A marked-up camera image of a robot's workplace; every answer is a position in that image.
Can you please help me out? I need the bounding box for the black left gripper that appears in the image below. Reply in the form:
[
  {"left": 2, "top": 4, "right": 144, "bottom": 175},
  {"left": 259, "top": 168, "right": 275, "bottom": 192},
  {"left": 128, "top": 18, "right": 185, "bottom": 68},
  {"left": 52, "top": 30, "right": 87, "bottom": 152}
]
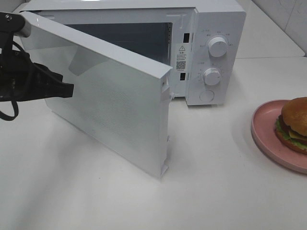
[{"left": 0, "top": 50, "right": 74, "bottom": 102}]

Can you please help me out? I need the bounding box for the white microwave door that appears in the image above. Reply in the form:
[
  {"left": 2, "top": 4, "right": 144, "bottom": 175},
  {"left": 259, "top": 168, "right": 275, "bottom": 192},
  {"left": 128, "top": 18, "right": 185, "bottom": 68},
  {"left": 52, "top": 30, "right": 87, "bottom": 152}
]
[{"left": 22, "top": 11, "right": 171, "bottom": 178}]

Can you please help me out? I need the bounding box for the white round door button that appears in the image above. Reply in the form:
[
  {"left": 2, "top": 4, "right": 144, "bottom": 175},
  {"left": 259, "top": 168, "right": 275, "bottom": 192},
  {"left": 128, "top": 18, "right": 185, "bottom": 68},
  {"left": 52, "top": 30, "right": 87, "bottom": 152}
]
[{"left": 200, "top": 90, "right": 214, "bottom": 103}]

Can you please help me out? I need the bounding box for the white microwave knob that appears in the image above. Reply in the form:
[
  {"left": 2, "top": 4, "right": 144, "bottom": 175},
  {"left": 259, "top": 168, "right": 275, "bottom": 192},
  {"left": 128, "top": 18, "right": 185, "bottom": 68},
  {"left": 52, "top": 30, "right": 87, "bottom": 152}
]
[
  {"left": 208, "top": 36, "right": 228, "bottom": 58},
  {"left": 203, "top": 68, "right": 221, "bottom": 86}
]

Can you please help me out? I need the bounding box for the pink speckled plate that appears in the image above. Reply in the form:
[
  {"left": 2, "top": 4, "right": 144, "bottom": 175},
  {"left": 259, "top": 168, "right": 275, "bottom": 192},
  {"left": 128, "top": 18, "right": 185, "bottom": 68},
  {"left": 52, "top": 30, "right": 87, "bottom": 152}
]
[{"left": 251, "top": 100, "right": 307, "bottom": 174}]

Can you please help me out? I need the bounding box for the burger with lettuce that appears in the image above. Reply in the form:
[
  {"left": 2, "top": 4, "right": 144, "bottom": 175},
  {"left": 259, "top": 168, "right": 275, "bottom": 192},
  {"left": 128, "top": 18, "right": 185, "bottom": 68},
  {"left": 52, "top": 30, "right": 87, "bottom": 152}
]
[{"left": 275, "top": 97, "right": 307, "bottom": 154}]

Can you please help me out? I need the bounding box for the white microwave oven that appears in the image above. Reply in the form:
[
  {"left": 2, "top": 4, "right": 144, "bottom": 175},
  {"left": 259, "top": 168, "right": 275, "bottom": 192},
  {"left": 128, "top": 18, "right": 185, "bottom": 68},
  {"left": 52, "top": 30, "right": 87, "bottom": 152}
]
[{"left": 20, "top": 0, "right": 246, "bottom": 105}]

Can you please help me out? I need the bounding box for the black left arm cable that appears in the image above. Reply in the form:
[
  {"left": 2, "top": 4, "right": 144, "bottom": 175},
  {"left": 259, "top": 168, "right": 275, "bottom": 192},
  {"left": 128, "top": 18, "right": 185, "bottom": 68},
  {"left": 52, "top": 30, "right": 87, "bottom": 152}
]
[{"left": 0, "top": 31, "right": 33, "bottom": 122}]

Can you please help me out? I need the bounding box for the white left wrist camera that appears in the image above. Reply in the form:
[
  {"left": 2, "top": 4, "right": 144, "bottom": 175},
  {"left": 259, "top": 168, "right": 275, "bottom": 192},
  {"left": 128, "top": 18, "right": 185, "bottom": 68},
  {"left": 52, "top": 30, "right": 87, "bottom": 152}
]
[{"left": 0, "top": 11, "right": 32, "bottom": 37}]

